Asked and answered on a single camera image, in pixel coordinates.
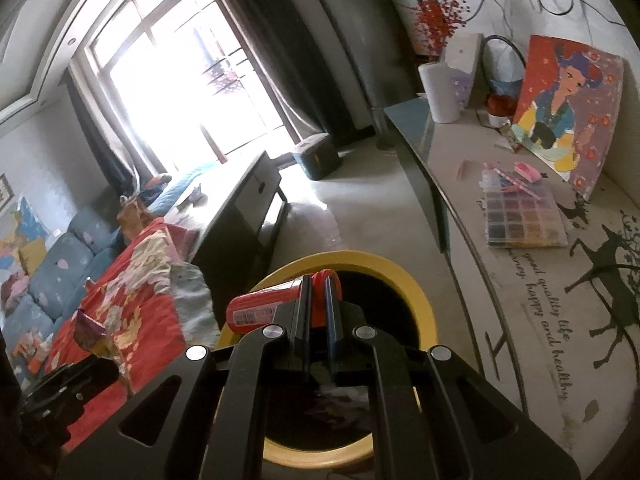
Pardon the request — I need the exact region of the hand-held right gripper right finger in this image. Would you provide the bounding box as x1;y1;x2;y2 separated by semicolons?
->
323;277;582;480

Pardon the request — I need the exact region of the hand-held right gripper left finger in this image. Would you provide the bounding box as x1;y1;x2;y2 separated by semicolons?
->
54;274;314;480

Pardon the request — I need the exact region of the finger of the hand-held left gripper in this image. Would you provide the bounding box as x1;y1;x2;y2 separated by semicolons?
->
21;358;124;440

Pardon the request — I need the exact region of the red plastic bottle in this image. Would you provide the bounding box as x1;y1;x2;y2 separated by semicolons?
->
225;269;344;336

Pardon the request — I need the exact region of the purple snack wrapper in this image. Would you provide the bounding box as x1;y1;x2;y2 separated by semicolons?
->
73;308;132;392

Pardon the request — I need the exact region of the yellow rimmed trash bin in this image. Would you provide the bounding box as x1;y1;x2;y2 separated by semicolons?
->
215;249;435;467

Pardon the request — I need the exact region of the orange patterned cloth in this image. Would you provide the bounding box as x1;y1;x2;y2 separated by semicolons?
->
12;329;52;372

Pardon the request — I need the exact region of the red floral blanket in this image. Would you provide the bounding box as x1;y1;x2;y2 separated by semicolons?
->
47;217;222;442

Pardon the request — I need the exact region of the pile of plush toys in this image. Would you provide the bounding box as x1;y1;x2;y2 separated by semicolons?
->
0;269;32;312

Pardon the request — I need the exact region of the blue patterned sofa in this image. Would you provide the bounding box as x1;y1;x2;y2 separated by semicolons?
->
0;162;212;387

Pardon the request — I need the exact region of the grey coffee table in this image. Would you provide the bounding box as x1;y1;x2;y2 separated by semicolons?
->
170;152;290;292

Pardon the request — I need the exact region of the yellow cushion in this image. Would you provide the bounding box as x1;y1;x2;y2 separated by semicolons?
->
17;237;49;277

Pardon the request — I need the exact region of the blue square stool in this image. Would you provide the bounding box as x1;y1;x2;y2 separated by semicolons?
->
291;133;343;181

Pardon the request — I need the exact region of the deer print table mat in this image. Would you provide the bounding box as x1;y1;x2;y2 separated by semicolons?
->
424;110;640;480

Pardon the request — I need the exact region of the country map poster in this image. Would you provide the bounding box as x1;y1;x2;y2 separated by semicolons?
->
0;197;52;262

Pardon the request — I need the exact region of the orange bag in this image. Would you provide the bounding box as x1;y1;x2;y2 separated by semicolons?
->
117;194;152;237

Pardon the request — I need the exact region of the glass topped tv cabinet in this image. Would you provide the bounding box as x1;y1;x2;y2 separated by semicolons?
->
382;95;640;480

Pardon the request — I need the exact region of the clear bead organizer box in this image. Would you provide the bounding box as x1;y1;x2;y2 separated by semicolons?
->
479;162;569;249

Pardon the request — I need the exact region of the pink pen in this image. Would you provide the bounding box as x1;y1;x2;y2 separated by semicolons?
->
492;162;542;199

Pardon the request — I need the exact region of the small pink box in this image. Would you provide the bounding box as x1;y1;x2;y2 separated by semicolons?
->
514;160;544;184

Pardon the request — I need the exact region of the white ribbed vase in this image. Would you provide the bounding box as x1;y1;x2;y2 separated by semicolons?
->
417;61;461;124

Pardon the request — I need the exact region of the small floral box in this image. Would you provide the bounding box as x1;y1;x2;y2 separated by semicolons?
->
502;124;527;154

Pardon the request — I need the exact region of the hanging laundry outside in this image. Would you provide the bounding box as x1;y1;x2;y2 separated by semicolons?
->
201;54;247;94

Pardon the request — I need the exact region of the grey standing air conditioner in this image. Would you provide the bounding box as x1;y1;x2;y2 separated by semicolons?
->
319;0;397;152

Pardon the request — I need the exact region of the short grey curtain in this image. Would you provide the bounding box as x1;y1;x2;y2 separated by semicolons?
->
64;67;142;197

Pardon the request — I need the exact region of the small red ornament white pot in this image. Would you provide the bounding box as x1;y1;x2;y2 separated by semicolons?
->
484;92;517;129

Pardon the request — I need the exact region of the long grey curtain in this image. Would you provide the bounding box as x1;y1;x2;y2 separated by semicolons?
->
209;0;351;143

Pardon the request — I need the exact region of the large framed glass window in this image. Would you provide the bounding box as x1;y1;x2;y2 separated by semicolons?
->
82;0;302;172

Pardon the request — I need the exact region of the white and purple box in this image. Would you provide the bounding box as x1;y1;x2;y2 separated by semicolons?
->
442;33;484;110

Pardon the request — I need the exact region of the colourful figure painting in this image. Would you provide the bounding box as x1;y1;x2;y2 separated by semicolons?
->
509;34;626;202

